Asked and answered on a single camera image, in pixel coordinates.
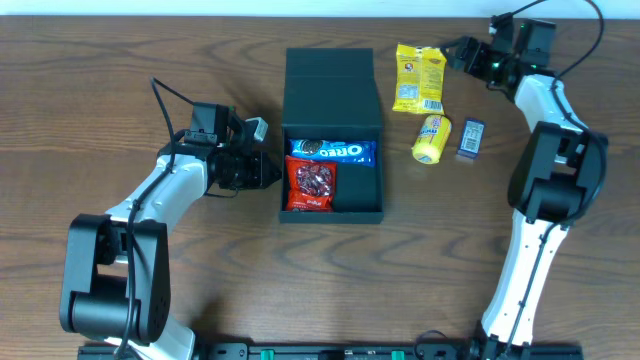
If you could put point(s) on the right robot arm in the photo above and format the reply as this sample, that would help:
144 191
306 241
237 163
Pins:
556 180

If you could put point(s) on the small dark blue box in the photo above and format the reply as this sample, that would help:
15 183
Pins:
471 138

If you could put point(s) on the blue Oreo cookie pack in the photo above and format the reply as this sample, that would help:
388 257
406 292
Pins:
354 152

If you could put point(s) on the yellow Hacks candy bag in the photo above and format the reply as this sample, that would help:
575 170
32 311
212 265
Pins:
419 81

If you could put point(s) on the red Hacks candy bag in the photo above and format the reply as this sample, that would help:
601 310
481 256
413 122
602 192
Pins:
312 185

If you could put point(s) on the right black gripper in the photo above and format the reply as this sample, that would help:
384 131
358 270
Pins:
470 57

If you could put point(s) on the dark green box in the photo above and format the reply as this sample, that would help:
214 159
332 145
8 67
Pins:
331 94

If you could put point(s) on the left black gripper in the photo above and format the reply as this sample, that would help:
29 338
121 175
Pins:
257 171

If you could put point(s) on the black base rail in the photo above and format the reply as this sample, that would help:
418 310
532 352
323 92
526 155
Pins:
429 351

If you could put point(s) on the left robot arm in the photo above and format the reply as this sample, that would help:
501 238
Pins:
116 279

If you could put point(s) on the yellow Mentos roll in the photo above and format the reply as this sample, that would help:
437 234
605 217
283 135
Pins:
432 139

